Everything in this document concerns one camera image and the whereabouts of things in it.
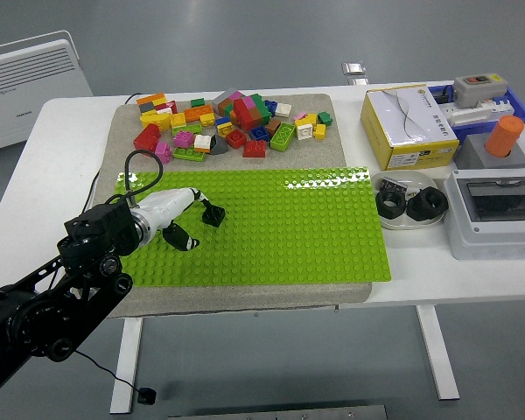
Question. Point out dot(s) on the orange ribbed cylinder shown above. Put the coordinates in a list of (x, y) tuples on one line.
[(503, 135)]

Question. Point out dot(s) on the yellow and white carton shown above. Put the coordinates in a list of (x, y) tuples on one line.
[(402, 122)]

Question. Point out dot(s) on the yellow and blue toy brick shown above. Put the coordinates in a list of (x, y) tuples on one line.
[(223, 127)]

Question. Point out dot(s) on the metal floor socket cover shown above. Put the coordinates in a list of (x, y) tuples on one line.
[(353, 67), (358, 81)]

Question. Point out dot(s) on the green tall toy brick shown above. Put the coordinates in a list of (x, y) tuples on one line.
[(259, 101)]

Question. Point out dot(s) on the black square toy brick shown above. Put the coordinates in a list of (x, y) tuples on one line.
[(215, 216)]

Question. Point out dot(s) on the red slope toy brick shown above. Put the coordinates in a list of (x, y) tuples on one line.
[(254, 149)]

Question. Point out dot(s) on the lime green long toy brick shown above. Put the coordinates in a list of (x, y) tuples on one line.
[(189, 153), (187, 128)]

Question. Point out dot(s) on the pink flat toy brick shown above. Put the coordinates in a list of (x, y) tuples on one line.
[(300, 115)]

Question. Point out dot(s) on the dark grey slope brick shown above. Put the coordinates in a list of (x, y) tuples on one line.
[(219, 146)]

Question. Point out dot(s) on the yellow rounded toy brick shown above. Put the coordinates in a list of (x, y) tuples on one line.
[(153, 120)]

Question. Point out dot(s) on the magenta studded toy brick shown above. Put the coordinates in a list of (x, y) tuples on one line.
[(183, 139)]

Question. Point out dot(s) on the pink square toy brick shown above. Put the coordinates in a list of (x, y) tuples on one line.
[(162, 151)]

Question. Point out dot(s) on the red large slope brick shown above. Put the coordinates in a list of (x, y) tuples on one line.
[(147, 137)]

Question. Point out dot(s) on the brown toy brick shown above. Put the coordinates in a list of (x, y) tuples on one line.
[(261, 117), (273, 127)]

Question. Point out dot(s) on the white panel heater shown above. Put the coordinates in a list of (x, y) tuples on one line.
[(22, 87)]

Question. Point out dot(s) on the white table leg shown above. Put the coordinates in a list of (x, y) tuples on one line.
[(439, 363), (127, 367)]

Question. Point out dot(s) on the grey-brown table mat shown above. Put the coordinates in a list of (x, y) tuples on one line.
[(227, 302)]

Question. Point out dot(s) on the dark grey small toy brick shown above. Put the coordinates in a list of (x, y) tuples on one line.
[(147, 107)]

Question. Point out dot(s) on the green square toy brick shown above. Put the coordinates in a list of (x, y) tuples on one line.
[(325, 118)]

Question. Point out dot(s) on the orange flat toy brick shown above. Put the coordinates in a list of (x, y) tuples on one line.
[(151, 98)]

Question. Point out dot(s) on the lime green wide toy brick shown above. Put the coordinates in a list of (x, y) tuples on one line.
[(282, 137)]

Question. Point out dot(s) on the magenta flat toy brick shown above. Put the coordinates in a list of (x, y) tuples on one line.
[(236, 94)]

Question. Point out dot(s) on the grey metal plate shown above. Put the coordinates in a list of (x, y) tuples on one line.
[(280, 413)]

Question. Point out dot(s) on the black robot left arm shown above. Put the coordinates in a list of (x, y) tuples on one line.
[(48, 306)]

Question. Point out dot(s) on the yellow square toy brick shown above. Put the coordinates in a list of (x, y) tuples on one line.
[(207, 119), (178, 120)]

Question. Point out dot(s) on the orange small toy brick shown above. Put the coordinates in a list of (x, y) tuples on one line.
[(233, 117)]

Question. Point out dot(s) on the orange long toy brick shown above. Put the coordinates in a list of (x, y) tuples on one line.
[(198, 113)]

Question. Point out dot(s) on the red tall toy brick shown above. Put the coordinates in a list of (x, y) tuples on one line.
[(245, 116)]

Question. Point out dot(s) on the dark green small toy brick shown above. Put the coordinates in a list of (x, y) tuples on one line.
[(197, 102)]

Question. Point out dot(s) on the red small toy brick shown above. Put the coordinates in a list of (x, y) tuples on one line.
[(172, 107)]

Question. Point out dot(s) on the red square toy brick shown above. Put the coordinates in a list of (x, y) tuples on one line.
[(235, 138)]

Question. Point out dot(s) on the pink small toy brick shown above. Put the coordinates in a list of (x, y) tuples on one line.
[(248, 102)]

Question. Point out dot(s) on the yellow small toy brick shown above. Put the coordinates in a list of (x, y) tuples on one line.
[(310, 118), (319, 131)]

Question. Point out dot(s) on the grey square holder block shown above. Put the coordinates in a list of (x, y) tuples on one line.
[(474, 153)]

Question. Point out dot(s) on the yellow flat toy brick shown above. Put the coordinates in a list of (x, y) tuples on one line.
[(160, 102)]

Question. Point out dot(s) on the white and orange toy brick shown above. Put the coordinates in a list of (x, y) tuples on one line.
[(202, 142)]

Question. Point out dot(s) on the white electrical enclosure box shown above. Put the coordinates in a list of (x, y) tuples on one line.
[(485, 236)]

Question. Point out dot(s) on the blue square toy brick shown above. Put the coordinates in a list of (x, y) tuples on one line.
[(259, 133), (270, 107)]

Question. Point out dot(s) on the white square toy brick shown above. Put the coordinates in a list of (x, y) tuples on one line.
[(283, 109), (304, 130)]

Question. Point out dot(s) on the black adapter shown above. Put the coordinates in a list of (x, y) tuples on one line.
[(443, 95)]

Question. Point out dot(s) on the grey large toy brick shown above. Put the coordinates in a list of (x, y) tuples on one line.
[(222, 101)]

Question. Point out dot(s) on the white shallow dish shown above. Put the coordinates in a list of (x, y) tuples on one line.
[(411, 179)]

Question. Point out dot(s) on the lime green studded baseplate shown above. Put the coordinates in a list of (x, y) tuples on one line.
[(289, 236)]

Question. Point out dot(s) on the grey switch box red button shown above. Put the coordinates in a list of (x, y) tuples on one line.
[(479, 89)]

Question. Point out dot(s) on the large black hex nut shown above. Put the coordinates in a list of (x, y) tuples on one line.
[(435, 205), (382, 207)]

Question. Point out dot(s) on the white flat toy brick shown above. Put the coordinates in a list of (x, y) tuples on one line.
[(164, 111)]

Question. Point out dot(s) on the blue plastic tray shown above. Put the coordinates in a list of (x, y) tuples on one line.
[(522, 111)]

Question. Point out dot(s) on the small black printed card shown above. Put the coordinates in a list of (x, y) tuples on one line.
[(394, 184)]

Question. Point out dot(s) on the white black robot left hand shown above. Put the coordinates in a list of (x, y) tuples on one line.
[(166, 203)]

